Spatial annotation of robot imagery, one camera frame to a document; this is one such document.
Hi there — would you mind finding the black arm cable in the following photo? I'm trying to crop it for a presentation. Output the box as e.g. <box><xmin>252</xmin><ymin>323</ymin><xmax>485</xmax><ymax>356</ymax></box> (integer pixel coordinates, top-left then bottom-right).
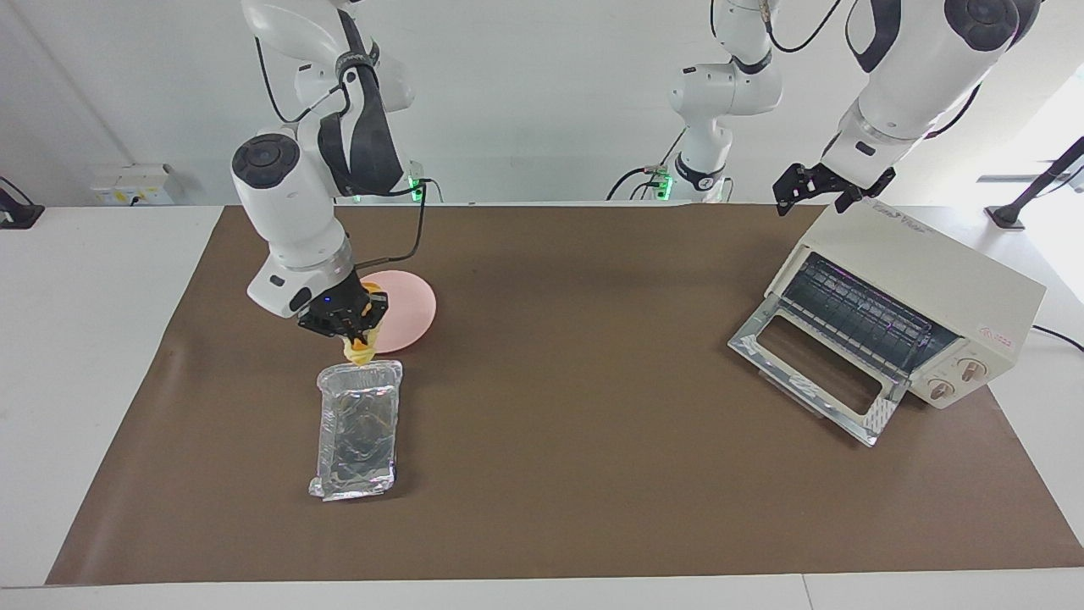
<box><xmin>254</xmin><ymin>34</ymin><xmax>429</xmax><ymax>272</ymax></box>
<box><xmin>710</xmin><ymin>0</ymin><xmax>848</xmax><ymax>53</ymax></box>

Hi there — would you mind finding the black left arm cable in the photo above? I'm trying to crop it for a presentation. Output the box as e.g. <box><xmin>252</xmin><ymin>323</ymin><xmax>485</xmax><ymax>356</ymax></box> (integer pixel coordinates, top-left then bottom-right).
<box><xmin>710</xmin><ymin>0</ymin><xmax>848</xmax><ymax>53</ymax></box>

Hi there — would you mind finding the tall black stand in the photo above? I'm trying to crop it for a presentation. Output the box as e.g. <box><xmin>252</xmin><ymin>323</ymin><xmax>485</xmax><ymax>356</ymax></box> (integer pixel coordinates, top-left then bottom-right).
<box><xmin>985</xmin><ymin>136</ymin><xmax>1084</xmax><ymax>231</ymax></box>

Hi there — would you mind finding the black oven power cable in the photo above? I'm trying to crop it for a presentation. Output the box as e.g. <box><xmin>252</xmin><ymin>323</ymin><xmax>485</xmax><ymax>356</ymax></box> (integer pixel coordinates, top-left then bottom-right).
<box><xmin>1031</xmin><ymin>324</ymin><xmax>1084</xmax><ymax>353</ymax></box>

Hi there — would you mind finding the small black stand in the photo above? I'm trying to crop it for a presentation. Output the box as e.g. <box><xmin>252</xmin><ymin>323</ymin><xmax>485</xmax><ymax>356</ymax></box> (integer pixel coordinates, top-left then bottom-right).
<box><xmin>0</xmin><ymin>176</ymin><xmax>45</xmax><ymax>230</ymax></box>

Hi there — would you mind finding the wire oven rack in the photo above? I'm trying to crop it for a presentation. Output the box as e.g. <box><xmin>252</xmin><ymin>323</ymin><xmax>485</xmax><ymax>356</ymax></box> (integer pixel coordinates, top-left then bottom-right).
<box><xmin>779</xmin><ymin>254</ymin><xmax>958</xmax><ymax>374</ymax></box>

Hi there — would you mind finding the pink round plate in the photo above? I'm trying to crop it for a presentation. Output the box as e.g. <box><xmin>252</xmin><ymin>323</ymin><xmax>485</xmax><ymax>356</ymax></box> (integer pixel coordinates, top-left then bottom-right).
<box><xmin>360</xmin><ymin>270</ymin><xmax>437</xmax><ymax>354</ymax></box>

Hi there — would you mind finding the brown table mat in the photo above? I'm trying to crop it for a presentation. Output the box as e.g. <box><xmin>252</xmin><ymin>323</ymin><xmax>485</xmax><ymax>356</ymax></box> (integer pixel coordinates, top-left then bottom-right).
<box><xmin>45</xmin><ymin>203</ymin><xmax>1084</xmax><ymax>587</ymax></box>

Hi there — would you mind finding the silver foil baking tray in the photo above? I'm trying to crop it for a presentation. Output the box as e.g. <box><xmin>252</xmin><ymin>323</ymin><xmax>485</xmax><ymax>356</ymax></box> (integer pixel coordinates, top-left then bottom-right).
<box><xmin>307</xmin><ymin>359</ymin><xmax>405</xmax><ymax>502</ymax></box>

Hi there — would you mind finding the black left base cable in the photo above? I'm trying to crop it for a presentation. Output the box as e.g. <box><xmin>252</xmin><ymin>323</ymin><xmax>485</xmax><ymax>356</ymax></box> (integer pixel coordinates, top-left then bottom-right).
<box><xmin>606</xmin><ymin>127</ymin><xmax>689</xmax><ymax>202</ymax></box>

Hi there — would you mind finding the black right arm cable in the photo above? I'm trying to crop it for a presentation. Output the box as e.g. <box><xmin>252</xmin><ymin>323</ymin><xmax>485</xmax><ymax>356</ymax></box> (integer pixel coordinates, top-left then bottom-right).
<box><xmin>254</xmin><ymin>34</ymin><xmax>429</xmax><ymax>272</ymax></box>

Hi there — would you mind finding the white wall power strip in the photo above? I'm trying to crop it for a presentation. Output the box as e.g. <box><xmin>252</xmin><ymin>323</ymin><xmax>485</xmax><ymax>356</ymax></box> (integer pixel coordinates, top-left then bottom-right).
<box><xmin>91</xmin><ymin>164</ymin><xmax>184</xmax><ymax>207</ymax></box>

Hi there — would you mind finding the cream toaster oven body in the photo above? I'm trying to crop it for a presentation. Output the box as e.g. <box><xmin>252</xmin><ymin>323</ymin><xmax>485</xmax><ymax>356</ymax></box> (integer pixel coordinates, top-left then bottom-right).
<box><xmin>765</xmin><ymin>202</ymin><xmax>1048</xmax><ymax>410</ymax></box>

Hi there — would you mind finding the glass oven door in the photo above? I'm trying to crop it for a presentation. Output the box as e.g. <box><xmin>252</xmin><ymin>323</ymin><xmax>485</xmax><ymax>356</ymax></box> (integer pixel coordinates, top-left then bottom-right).
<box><xmin>727</xmin><ymin>297</ymin><xmax>911</xmax><ymax>448</ymax></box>

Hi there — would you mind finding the sliced yellow bread loaf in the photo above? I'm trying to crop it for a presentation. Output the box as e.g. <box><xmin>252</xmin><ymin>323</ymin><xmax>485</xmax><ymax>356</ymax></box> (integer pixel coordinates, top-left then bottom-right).
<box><xmin>339</xmin><ymin>333</ymin><xmax>379</xmax><ymax>368</ymax></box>

